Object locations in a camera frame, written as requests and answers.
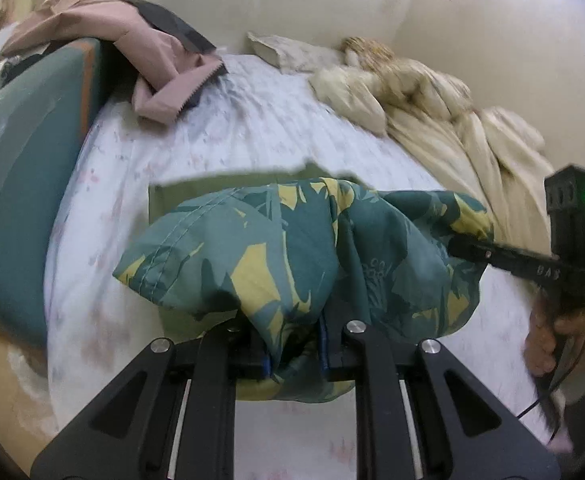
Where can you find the white floral bed sheet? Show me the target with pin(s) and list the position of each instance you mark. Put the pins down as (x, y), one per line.
(253, 118)

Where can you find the right hand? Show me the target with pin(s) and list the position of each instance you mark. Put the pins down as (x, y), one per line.
(542, 340)

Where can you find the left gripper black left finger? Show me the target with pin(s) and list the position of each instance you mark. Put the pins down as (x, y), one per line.
(169, 414)

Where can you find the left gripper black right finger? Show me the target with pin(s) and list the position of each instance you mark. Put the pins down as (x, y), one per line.
(421, 414)

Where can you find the folded olive green garment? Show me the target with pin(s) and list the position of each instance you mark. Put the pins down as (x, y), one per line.
(164, 197)

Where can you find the teal padded headboard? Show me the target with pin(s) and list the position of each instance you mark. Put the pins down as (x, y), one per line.
(45, 114)

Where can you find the teal yellow patterned pants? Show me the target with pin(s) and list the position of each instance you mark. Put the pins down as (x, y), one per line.
(279, 252)

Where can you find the beige pillow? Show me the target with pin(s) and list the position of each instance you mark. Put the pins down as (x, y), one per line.
(293, 56)

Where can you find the beige crumpled blanket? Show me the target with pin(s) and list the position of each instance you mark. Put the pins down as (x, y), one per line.
(490, 153)

